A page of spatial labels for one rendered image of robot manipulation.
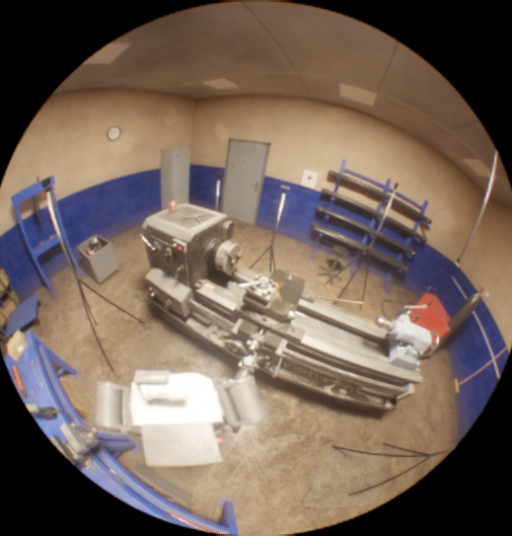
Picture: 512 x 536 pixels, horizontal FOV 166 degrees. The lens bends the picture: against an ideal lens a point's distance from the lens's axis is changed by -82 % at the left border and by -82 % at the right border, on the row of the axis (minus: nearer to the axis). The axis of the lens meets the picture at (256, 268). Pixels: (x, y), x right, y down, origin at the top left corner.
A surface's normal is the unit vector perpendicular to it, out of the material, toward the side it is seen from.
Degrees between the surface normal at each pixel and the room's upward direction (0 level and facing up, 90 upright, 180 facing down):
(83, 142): 90
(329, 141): 90
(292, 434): 0
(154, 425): 6
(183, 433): 6
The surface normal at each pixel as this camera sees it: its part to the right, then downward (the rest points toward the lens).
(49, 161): 0.89, 0.38
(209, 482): 0.16, -0.78
